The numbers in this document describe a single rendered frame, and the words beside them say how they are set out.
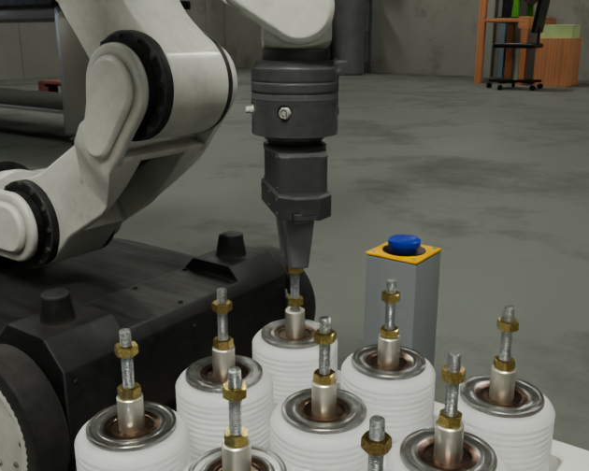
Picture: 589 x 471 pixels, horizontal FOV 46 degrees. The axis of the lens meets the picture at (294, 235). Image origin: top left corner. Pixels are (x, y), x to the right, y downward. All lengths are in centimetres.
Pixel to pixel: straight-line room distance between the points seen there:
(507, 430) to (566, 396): 61
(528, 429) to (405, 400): 12
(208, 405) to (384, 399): 17
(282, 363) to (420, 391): 15
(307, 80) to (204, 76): 30
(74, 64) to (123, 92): 274
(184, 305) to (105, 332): 14
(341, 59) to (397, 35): 1028
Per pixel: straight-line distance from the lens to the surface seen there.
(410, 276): 85
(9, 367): 91
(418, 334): 88
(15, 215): 116
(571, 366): 137
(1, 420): 97
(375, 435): 46
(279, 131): 68
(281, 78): 68
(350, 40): 71
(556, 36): 863
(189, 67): 93
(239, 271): 115
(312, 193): 69
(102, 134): 95
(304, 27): 66
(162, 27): 96
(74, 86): 365
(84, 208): 109
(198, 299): 107
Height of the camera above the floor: 57
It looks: 16 degrees down
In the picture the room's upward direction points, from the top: straight up
